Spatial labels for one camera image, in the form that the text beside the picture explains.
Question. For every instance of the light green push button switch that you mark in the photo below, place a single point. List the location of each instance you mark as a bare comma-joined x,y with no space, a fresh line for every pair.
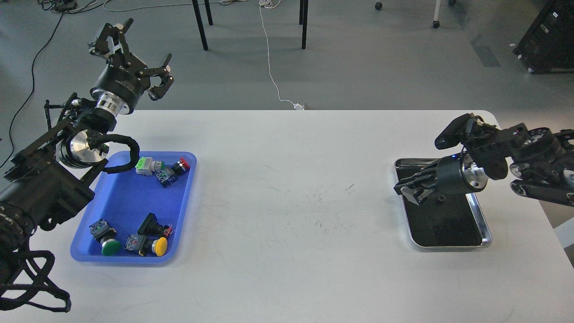
148,166

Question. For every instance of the green mushroom push button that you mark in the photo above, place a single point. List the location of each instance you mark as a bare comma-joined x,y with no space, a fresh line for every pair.
105,235

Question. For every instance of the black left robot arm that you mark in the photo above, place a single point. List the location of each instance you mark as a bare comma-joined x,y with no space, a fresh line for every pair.
50,180

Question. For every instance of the black equipment case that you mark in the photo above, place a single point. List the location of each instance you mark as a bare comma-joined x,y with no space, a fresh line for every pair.
547,46

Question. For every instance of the black table leg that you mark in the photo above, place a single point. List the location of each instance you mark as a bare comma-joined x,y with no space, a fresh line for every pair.
199,20
303,21

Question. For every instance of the black push button switch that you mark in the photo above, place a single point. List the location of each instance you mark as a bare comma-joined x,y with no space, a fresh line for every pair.
151,227

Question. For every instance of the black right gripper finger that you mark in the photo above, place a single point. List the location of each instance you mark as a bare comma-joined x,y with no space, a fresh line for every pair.
416,176
419,193

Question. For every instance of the black table leg left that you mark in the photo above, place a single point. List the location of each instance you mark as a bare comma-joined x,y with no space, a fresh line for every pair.
199,20

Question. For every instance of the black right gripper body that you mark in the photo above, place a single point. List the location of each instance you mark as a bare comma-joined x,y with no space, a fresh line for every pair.
459,174

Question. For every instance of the black table leg right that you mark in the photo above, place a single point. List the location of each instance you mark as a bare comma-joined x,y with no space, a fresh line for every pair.
303,21

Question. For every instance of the yellow push button switch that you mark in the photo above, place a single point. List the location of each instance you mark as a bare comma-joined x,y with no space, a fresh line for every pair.
142,245

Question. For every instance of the blue plastic tray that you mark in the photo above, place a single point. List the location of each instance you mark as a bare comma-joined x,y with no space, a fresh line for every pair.
124,200

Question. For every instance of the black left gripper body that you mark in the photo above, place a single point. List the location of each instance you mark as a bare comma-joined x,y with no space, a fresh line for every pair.
124,82

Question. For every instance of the silver metal tray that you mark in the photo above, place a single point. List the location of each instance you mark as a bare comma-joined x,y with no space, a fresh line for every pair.
456,224

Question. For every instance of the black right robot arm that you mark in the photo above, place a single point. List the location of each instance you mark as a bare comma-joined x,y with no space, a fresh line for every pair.
541,162

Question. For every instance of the red push button switch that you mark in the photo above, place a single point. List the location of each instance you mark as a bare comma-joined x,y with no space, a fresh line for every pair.
170,174

